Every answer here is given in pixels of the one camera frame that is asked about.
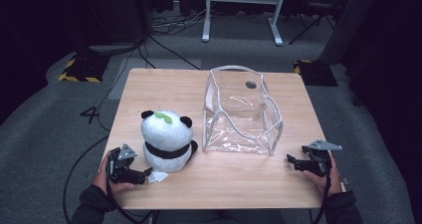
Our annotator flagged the black tripod stand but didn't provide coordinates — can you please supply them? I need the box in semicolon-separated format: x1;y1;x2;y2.
288;3;336;46

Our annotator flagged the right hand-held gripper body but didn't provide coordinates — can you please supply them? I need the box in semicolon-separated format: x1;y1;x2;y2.
301;139;343;178

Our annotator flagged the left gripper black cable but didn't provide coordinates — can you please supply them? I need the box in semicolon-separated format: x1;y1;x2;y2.
105;178;157;224

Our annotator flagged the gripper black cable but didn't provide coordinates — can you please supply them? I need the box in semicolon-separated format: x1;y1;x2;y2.
105;178;157;224
312;172;332;224

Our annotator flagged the person's left hand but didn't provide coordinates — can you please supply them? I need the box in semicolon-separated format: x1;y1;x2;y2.
93;153;135;196

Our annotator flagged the grey curtain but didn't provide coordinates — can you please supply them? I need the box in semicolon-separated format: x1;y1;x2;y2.
318;0;381;66

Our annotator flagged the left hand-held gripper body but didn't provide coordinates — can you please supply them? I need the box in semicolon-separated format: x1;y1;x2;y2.
106;142;138;185

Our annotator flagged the person's right hand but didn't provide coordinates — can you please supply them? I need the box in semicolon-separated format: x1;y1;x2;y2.
302;154;343;196

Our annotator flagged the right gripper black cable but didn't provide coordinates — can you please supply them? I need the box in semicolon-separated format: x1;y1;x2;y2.
312;172;332;224

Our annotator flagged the black yellow striped floor plate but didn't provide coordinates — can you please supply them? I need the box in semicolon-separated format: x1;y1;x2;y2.
57;52;111;84
293;59;339;88

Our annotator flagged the grey flat stand base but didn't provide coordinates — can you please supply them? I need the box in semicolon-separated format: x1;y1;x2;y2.
87;43;144;57

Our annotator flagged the panda plush toy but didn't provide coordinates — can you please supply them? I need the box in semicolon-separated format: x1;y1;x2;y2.
140;110;199;184

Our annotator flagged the bundle of floor cables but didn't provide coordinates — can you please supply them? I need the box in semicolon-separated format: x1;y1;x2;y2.
150;4;213;37

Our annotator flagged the clear plastic bag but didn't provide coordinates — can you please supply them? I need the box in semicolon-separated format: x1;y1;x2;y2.
201;65;285;156

